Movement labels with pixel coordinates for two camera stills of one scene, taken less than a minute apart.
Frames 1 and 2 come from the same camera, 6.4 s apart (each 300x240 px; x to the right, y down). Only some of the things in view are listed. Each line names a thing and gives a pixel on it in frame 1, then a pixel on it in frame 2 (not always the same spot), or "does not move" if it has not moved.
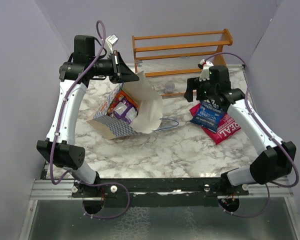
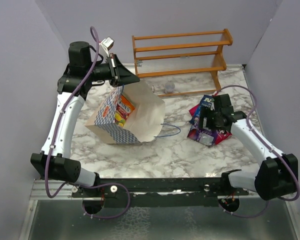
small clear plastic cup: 169,87 does not move
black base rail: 159,192 does not move
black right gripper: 194,83 -> 206,112
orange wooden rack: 163,54 does not move
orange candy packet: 120,94 -> 124,108
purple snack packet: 125,110 -> 204,136
